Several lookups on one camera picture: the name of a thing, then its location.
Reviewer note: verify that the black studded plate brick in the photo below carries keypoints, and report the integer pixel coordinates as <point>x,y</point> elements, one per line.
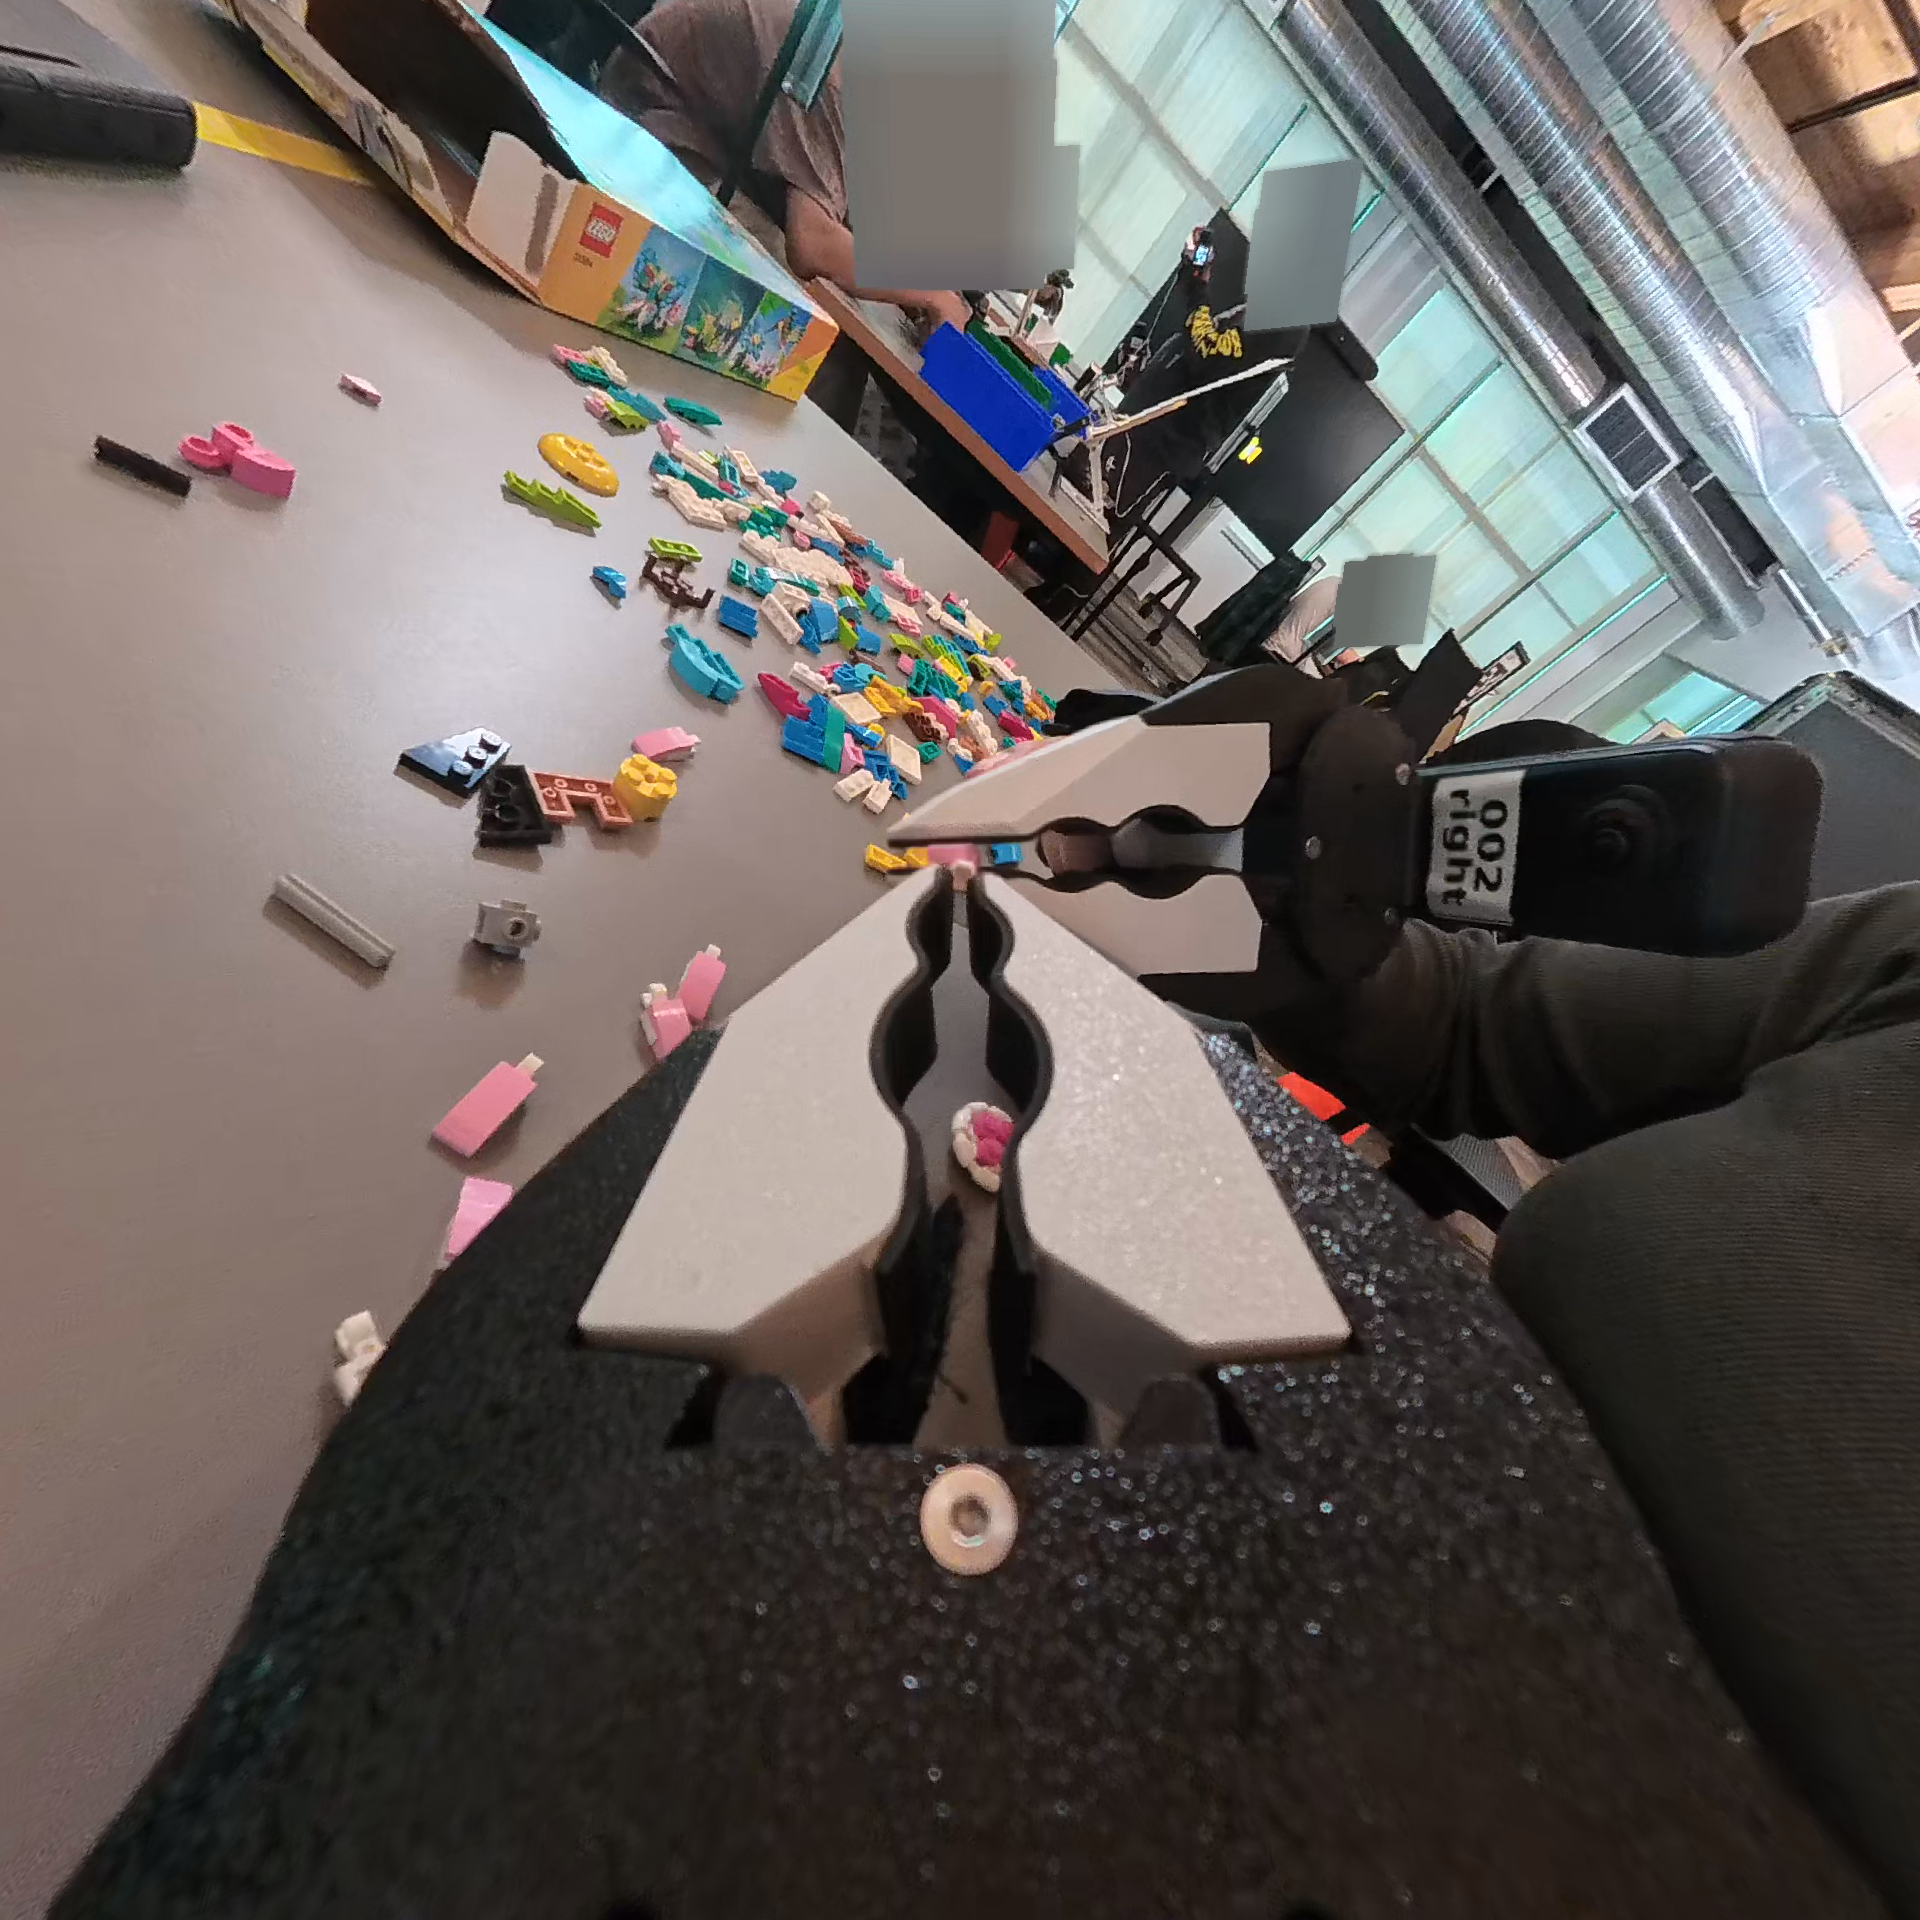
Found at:
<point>509,811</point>

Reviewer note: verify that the person's right forearm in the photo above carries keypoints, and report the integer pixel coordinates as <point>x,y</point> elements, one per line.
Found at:
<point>1576,1034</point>

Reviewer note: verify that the yellow round brick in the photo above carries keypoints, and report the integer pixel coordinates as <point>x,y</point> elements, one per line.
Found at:
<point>644,785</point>

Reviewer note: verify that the small grey studded brick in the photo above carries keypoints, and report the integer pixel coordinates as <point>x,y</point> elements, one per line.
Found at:
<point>506,925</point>

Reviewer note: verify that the orange bracket brick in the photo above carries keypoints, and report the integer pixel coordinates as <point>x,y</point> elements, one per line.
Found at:
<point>580,794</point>

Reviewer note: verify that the black flat case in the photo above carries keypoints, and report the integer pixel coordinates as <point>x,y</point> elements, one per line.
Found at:
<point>91,114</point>

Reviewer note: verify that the white ceiling vent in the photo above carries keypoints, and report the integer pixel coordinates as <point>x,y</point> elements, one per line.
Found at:
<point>1630,443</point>

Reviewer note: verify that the pink brick with white clip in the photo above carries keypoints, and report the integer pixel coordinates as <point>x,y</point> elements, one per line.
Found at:
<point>666,742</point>
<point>482,1110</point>
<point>478,1212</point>
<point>703,984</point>
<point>661,1023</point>

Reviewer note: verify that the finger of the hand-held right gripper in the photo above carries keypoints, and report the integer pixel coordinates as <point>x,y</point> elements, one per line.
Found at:
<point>1184,941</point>
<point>1113,772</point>

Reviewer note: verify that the silver ceiling duct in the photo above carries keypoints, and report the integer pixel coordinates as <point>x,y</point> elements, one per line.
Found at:
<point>1576,223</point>

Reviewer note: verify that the wooden work table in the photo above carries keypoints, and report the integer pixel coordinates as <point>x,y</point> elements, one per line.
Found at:
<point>1021,496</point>

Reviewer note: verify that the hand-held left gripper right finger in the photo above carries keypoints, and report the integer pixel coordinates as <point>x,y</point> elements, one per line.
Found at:
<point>1184,1198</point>

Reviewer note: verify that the pile of colourful toy bricks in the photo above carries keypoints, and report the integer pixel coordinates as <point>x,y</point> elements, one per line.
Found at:
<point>840,643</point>

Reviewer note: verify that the teal arch brick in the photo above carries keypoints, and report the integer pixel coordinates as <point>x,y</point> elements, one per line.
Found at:
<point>703,665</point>

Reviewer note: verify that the small black toy connector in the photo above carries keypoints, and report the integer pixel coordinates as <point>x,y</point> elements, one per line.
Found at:
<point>143,465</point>

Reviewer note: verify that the blue storage bin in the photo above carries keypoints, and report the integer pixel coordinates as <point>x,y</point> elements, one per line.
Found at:
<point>1000,394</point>

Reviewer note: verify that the grey desk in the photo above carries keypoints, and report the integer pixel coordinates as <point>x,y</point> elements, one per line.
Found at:
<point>223,677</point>

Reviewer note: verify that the yellow dome brick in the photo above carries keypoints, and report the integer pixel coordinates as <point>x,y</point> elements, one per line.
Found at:
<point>580,462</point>

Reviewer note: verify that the grey bar piece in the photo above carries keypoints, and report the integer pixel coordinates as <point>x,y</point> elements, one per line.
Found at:
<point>334,923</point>

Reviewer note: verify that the large frosted window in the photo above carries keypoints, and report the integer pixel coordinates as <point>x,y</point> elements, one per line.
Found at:
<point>1439,394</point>

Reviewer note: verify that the dark brown wedge brick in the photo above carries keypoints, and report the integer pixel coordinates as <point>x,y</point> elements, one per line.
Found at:
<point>456,759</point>

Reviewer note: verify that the yellow cardboard toy box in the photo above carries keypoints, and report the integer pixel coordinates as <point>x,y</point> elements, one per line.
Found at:
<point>644,259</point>

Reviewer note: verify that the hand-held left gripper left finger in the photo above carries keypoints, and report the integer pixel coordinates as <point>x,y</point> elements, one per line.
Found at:
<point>749,1198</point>

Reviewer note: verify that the brown flower-shaped brick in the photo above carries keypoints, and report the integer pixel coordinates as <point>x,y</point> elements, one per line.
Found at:
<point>678,583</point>

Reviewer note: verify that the person's torso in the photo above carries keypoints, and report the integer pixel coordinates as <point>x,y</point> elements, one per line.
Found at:
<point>1726,1425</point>

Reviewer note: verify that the round white plate magenta studs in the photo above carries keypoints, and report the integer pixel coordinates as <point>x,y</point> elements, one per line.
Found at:
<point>985,1147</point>

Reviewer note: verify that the black monitor on stand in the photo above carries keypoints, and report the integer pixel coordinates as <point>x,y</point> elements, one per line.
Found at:
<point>1346,452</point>

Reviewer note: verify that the lime green stepped brick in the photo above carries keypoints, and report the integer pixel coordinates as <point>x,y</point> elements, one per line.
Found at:
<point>552,501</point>

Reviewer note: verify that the magenta toy brick piece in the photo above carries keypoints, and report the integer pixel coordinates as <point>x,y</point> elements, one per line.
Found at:
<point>238,458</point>

